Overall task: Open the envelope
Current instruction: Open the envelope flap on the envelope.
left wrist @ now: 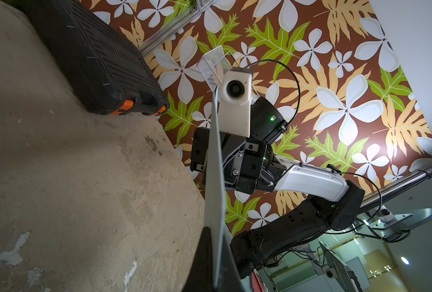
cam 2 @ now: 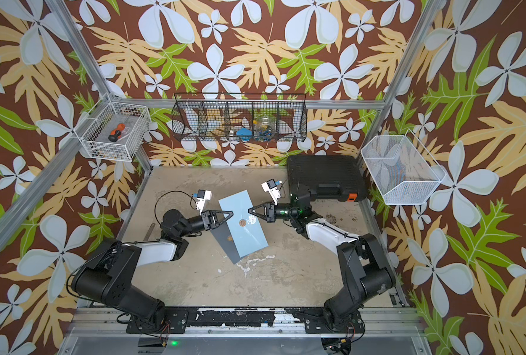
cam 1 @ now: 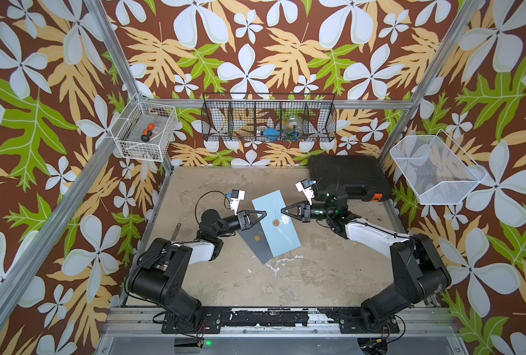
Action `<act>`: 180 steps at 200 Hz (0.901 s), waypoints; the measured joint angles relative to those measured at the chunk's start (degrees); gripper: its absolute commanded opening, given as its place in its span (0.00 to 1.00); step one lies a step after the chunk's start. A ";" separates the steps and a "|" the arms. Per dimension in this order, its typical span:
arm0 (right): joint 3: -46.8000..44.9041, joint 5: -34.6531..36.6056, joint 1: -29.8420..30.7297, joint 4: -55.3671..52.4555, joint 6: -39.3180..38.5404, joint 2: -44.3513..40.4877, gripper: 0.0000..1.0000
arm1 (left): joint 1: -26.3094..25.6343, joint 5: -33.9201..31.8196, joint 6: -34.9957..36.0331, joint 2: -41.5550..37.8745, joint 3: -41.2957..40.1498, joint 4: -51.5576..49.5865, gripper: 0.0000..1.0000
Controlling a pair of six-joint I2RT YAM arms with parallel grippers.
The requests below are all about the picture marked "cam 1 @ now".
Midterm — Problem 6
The white wire basket left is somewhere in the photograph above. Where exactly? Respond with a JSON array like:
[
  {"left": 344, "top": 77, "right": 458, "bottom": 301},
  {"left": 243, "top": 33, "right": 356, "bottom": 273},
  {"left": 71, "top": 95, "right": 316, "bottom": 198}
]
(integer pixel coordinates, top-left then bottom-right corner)
[{"left": 112, "top": 95, "right": 178, "bottom": 162}]

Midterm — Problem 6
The black wire basket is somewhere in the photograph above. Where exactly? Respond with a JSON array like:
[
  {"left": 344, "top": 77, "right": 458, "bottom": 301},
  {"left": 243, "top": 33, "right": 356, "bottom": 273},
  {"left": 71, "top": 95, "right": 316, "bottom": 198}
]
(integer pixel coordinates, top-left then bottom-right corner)
[{"left": 199, "top": 93, "right": 338, "bottom": 143}]

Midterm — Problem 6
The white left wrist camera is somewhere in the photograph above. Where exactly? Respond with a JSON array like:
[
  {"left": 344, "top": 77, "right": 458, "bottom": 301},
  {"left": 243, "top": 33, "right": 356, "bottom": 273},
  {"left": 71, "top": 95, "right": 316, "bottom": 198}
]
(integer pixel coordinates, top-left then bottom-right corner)
[{"left": 226, "top": 189, "right": 245, "bottom": 214}]

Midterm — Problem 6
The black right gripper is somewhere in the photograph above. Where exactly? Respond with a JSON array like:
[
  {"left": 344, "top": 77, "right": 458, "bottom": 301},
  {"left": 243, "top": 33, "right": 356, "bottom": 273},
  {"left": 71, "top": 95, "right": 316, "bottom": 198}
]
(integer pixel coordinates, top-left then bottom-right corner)
[{"left": 283, "top": 202, "right": 336, "bottom": 225}]

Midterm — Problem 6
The white mesh basket right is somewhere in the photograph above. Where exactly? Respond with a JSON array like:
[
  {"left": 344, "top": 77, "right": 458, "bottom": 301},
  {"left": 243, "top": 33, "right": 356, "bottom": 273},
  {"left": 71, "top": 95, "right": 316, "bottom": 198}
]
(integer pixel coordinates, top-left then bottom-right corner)
[{"left": 390, "top": 130, "right": 487, "bottom": 206}]

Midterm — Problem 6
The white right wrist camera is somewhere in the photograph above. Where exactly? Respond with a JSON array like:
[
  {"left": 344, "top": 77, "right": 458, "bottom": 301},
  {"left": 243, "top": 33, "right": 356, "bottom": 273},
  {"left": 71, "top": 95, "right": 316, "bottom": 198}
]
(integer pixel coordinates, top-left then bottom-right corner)
[{"left": 295, "top": 179, "right": 316, "bottom": 205}]

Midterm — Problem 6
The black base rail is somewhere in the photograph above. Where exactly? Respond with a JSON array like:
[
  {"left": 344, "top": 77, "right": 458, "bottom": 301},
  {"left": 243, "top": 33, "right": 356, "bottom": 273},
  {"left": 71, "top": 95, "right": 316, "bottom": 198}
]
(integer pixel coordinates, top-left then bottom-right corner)
[{"left": 161, "top": 306, "right": 399, "bottom": 335}]

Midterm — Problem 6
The clear plastic bottle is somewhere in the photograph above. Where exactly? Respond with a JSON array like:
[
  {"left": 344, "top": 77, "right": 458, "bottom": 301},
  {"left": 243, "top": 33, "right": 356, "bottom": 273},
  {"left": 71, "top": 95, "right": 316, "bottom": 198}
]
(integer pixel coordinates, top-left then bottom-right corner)
[{"left": 283, "top": 114, "right": 304, "bottom": 141}]

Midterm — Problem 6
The aluminium frame post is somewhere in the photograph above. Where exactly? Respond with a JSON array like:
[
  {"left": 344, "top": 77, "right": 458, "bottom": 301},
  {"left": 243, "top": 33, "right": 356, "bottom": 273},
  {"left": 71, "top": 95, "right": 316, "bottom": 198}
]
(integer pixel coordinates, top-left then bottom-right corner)
[
  {"left": 378, "top": 0, "right": 480, "bottom": 166},
  {"left": 84, "top": 1, "right": 173, "bottom": 172}
]

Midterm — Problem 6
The aluminium frame post right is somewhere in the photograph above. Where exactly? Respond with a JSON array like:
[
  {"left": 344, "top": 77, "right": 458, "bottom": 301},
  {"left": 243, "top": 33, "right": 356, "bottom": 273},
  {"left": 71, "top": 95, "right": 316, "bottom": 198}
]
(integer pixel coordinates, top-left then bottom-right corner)
[{"left": 378, "top": 0, "right": 480, "bottom": 166}]

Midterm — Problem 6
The red black screwdriver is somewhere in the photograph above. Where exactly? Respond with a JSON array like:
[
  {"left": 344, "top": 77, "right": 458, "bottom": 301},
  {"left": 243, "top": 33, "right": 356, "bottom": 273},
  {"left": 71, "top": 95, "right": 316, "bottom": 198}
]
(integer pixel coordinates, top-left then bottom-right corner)
[{"left": 141, "top": 124, "right": 156, "bottom": 143}]

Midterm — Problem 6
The metal ruler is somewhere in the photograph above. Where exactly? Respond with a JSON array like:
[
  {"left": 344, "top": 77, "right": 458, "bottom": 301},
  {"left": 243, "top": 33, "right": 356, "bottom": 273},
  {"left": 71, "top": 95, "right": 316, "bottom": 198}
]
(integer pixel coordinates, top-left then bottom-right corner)
[{"left": 170, "top": 223, "right": 181, "bottom": 242}]

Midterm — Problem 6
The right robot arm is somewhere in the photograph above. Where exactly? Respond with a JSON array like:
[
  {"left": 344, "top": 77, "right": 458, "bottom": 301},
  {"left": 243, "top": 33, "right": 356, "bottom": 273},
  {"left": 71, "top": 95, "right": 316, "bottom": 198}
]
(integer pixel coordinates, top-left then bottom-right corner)
[{"left": 281, "top": 185, "right": 452, "bottom": 332}]

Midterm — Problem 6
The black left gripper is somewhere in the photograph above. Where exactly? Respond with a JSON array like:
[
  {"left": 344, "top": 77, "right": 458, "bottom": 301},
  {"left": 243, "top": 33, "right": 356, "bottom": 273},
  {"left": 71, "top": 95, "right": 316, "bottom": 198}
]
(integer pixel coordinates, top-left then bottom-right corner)
[{"left": 214, "top": 211, "right": 264, "bottom": 240}]

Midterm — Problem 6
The light blue envelope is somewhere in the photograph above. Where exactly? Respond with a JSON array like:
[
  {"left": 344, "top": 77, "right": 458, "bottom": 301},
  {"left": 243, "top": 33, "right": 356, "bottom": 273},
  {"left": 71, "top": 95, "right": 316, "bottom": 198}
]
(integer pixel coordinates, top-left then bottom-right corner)
[{"left": 252, "top": 190, "right": 301, "bottom": 257}]

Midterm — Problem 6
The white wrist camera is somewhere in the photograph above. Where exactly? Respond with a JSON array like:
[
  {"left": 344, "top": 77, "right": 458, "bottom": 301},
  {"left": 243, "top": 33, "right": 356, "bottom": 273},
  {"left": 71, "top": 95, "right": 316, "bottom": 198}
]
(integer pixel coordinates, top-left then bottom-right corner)
[
  {"left": 226, "top": 189, "right": 245, "bottom": 214},
  {"left": 295, "top": 179, "right": 316, "bottom": 205}
]

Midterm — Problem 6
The black plastic tool case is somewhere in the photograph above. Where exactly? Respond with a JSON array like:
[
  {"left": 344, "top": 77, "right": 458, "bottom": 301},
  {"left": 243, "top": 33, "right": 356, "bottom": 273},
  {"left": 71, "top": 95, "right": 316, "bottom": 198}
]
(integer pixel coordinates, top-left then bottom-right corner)
[{"left": 307, "top": 155, "right": 392, "bottom": 202}]

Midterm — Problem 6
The aluminium frame rear bar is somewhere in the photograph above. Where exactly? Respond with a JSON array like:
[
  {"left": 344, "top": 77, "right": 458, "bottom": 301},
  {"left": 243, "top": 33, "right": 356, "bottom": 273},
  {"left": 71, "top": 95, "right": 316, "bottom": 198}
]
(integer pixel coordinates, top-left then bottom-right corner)
[{"left": 144, "top": 97, "right": 415, "bottom": 110}]

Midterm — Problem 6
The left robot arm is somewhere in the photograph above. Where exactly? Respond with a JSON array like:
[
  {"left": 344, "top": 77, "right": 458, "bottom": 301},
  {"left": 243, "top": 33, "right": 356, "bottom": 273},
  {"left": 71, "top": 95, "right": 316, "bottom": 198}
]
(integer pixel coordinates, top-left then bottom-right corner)
[{"left": 125, "top": 209, "right": 267, "bottom": 334}]

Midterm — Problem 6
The blue object in basket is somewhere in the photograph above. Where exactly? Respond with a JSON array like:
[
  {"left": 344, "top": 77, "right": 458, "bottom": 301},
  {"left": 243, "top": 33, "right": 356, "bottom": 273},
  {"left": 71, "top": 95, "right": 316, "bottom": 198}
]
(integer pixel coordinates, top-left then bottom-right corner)
[{"left": 263, "top": 128, "right": 280, "bottom": 142}]

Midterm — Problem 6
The aluminium frame post left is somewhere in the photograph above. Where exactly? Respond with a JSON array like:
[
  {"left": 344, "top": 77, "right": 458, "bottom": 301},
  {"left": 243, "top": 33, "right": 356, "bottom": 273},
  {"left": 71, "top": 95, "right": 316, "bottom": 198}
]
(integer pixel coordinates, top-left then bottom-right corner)
[{"left": 84, "top": 1, "right": 173, "bottom": 172}]

